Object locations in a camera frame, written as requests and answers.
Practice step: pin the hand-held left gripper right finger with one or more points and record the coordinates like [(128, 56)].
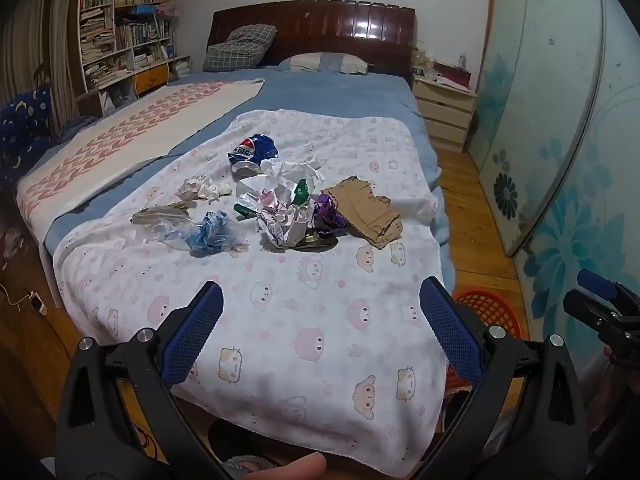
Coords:
[(447, 322)]

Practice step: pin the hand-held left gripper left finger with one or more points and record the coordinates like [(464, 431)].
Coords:
[(197, 325)]

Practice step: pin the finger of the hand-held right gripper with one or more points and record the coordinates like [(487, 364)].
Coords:
[(596, 283), (582, 307)]

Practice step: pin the orange plastic basket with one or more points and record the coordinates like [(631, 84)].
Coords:
[(487, 310)]

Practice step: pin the pink white paper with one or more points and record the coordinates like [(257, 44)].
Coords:
[(282, 225)]

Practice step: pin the white tissue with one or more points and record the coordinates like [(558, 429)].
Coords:
[(202, 187)]

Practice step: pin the person's left hand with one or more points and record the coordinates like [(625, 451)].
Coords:
[(302, 467)]

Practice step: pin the crumpled blue plastic wrapper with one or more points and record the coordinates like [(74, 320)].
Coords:
[(212, 232)]

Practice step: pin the clear plastic bag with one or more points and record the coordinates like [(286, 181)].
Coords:
[(162, 222)]

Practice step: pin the white animal print blanket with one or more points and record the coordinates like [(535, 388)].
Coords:
[(310, 310)]

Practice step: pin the floral sliding wardrobe door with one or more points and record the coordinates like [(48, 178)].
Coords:
[(615, 170), (540, 85)]

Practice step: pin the torn brown cardboard piece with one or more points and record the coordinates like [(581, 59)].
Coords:
[(367, 210)]

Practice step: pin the gold foil wrapper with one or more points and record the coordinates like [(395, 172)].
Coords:
[(317, 244)]

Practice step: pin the purple foil wrapper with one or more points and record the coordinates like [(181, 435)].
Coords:
[(327, 215)]

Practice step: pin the green wrapper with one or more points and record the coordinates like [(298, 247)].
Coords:
[(301, 192)]

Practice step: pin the crushed blue soda can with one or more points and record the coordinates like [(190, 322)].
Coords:
[(250, 152)]

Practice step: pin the beige wooden nightstand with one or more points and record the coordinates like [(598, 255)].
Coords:
[(445, 112)]

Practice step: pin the pink patterned white blanket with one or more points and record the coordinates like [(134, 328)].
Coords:
[(150, 120)]

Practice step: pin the red box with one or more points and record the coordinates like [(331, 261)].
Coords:
[(455, 77)]

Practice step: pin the bed with blue sheet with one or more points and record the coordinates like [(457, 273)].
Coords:
[(325, 95)]

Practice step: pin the small clear bottle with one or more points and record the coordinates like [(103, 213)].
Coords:
[(462, 60)]

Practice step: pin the dark blue moon print cloth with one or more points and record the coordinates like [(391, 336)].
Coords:
[(20, 130)]

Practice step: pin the grey plaid pillow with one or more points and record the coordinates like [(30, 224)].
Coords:
[(237, 50)]

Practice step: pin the white and blue pillow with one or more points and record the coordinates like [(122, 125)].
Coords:
[(325, 62)]

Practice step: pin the bookshelf full of books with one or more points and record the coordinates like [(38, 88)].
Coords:
[(125, 30)]

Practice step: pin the dark wooden headboard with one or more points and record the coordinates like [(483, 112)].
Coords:
[(320, 27)]

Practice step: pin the striped beige curtain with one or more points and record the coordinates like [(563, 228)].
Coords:
[(40, 35)]

